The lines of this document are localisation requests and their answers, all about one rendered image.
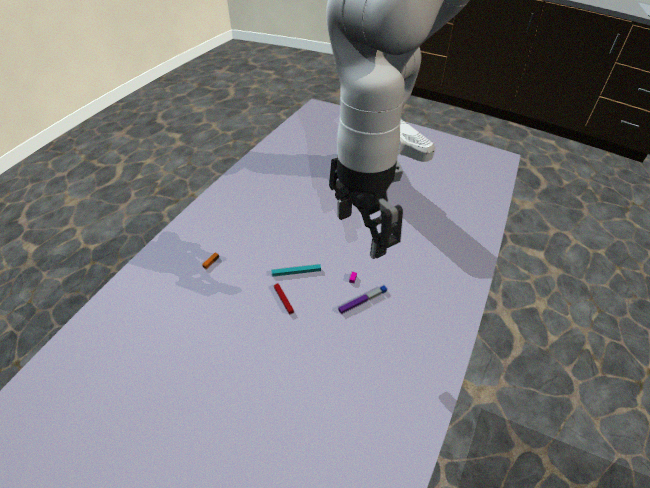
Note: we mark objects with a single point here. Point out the dark red rod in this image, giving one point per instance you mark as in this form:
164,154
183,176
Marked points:
284,299

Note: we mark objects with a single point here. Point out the turquoise rod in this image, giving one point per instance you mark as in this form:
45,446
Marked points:
296,270

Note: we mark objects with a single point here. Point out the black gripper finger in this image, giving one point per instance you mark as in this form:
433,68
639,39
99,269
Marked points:
344,206
391,223

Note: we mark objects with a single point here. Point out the orange rectangular bar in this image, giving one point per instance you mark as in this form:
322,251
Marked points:
210,261

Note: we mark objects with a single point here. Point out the purple rod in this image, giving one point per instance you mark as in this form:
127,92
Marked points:
353,304

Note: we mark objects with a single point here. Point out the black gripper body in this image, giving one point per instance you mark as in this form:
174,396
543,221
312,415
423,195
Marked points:
375,185

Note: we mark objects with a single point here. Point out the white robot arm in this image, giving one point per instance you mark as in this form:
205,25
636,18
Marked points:
370,136

